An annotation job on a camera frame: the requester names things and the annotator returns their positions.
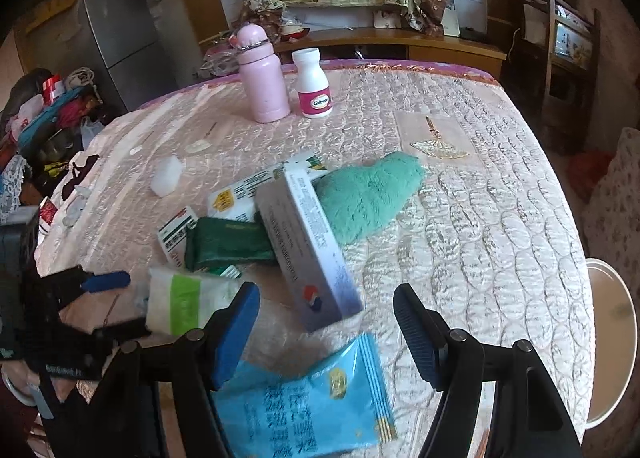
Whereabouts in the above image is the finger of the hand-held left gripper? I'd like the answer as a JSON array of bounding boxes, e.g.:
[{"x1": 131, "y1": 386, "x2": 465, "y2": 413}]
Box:
[
  {"x1": 47, "y1": 265, "x2": 132, "y2": 309},
  {"x1": 60, "y1": 316, "x2": 152, "y2": 354}
]

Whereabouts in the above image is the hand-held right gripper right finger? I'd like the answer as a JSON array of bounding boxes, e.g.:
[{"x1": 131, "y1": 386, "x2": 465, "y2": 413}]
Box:
[{"x1": 392, "y1": 283, "x2": 585, "y2": 458}]

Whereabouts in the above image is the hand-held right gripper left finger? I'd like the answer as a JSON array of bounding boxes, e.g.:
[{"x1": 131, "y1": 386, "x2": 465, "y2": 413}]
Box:
[{"x1": 92, "y1": 282, "x2": 262, "y2": 458}]

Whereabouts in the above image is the white green tissue packet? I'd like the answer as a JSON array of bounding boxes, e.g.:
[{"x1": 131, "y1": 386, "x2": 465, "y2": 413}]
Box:
[{"x1": 145, "y1": 265, "x2": 246, "y2": 336}]

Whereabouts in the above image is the white green medicine box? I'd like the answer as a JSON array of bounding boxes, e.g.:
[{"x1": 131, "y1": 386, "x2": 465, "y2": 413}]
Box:
[{"x1": 206, "y1": 150, "x2": 329, "y2": 223}]

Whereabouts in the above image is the teal fluffy sock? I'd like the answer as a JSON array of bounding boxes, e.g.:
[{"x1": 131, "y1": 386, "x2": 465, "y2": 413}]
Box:
[{"x1": 314, "y1": 150, "x2": 427, "y2": 245}]

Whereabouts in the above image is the white plastic bucket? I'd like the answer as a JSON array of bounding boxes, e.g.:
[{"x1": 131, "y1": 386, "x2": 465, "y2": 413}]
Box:
[{"x1": 582, "y1": 258, "x2": 635, "y2": 431}]

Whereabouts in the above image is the small white red box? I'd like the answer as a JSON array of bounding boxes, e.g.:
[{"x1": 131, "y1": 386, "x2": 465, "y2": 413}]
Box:
[{"x1": 156, "y1": 205, "x2": 201, "y2": 269}]

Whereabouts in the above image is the dark green packet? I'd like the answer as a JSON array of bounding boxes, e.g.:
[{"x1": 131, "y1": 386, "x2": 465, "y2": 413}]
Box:
[{"x1": 184, "y1": 217, "x2": 277, "y2": 273}]

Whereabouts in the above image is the blue snack packet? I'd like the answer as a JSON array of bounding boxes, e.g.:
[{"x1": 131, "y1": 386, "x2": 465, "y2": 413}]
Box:
[{"x1": 212, "y1": 332, "x2": 398, "y2": 458}]

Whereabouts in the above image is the white purple carton box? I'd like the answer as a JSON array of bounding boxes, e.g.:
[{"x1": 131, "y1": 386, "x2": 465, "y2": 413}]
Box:
[{"x1": 254, "y1": 164, "x2": 365, "y2": 333}]

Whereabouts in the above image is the small white plastic piece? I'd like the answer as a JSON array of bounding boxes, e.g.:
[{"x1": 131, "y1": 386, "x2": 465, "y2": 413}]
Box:
[{"x1": 151, "y1": 154, "x2": 187, "y2": 199}]

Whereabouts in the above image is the pink quilted table cover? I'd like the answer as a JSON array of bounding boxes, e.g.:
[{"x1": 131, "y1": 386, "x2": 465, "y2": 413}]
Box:
[{"x1": 30, "y1": 58, "x2": 598, "y2": 458}]

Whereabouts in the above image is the pile of clothes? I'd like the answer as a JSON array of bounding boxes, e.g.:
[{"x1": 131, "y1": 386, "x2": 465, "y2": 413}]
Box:
[{"x1": 0, "y1": 65, "x2": 108, "y2": 199}]

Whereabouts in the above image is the red plastic bag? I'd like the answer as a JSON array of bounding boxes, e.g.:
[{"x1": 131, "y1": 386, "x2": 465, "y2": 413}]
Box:
[{"x1": 570, "y1": 150, "x2": 613, "y2": 203}]

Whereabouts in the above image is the floral bed cover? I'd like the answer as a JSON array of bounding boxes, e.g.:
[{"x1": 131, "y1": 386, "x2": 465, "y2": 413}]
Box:
[{"x1": 580, "y1": 127, "x2": 640, "y2": 299}]

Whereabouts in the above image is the grey refrigerator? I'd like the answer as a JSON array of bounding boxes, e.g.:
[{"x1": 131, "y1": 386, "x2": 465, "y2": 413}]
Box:
[{"x1": 75, "y1": 0, "x2": 168, "y2": 113}]

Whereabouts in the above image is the pink bottle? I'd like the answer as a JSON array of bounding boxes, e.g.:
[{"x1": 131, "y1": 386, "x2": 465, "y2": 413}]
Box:
[{"x1": 228, "y1": 24, "x2": 292, "y2": 123}]

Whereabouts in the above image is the white pill bottle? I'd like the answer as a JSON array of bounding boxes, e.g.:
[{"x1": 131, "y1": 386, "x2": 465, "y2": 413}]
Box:
[{"x1": 291, "y1": 48, "x2": 335, "y2": 119}]

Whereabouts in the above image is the wooden cabinet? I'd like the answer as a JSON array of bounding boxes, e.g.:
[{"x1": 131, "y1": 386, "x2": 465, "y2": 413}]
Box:
[{"x1": 199, "y1": 25, "x2": 508, "y2": 83}]

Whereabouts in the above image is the dark wooden stand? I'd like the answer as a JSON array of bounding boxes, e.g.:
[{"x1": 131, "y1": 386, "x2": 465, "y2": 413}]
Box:
[{"x1": 507, "y1": 0, "x2": 601, "y2": 153}]

